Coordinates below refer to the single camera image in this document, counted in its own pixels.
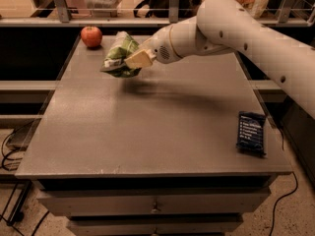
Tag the upper drawer knob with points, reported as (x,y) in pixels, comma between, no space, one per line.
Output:
(155,209)

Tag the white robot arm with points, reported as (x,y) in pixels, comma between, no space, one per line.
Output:
(221,26)

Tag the black bag on shelf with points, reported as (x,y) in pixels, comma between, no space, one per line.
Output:
(162,8)

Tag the clear plastic container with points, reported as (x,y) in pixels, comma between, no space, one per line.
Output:
(103,8)

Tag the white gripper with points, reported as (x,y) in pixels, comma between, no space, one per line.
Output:
(161,45)

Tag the metal shelf rail frame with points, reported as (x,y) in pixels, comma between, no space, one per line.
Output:
(74,13)

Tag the red apple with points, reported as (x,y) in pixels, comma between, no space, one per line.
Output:
(91,37)

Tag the grey drawer cabinet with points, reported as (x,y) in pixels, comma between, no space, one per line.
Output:
(106,149)

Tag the green jalapeno chip bag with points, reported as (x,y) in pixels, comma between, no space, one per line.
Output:
(113,63)

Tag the dark blue snack bar wrapper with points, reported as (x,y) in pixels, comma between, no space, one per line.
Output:
(250,134)

